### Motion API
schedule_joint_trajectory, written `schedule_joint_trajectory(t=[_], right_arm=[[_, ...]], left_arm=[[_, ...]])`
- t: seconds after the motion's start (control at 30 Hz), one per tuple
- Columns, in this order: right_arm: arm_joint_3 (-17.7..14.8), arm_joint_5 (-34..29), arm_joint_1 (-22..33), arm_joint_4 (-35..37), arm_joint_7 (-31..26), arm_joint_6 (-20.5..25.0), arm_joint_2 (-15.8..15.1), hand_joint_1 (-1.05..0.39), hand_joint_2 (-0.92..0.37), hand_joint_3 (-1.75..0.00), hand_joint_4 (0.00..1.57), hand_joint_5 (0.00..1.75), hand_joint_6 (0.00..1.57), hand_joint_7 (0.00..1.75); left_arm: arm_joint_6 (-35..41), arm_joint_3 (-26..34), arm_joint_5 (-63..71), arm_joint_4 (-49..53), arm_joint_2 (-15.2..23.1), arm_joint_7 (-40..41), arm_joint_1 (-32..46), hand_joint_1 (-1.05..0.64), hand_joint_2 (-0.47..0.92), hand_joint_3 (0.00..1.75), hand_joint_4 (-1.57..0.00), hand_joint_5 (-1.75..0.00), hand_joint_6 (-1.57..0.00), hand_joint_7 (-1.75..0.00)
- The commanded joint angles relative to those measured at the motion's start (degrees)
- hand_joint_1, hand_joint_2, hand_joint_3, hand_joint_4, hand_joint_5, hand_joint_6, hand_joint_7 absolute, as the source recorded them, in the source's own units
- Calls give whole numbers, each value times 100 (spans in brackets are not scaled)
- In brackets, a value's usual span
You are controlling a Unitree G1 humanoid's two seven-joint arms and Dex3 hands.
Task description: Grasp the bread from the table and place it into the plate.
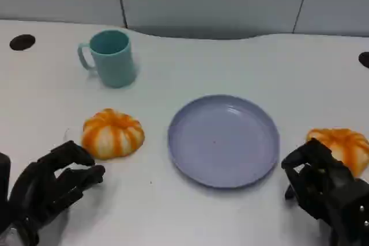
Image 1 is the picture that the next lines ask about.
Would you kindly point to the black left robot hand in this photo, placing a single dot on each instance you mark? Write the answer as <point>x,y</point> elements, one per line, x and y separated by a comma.
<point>43,182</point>

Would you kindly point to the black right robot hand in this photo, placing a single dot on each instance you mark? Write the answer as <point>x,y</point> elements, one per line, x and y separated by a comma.
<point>323,182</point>

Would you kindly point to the orange white toy bread roll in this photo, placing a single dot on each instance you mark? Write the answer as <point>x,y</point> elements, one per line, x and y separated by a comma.
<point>112,135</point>
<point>346,148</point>

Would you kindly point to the lilac plate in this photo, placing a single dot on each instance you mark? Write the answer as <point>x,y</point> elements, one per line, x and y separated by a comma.
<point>223,142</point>

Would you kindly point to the pale green mug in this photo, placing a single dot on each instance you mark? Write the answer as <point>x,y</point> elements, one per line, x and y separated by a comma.
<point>113,58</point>

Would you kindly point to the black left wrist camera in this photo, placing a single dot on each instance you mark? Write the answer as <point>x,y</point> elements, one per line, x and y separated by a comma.
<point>4,179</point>

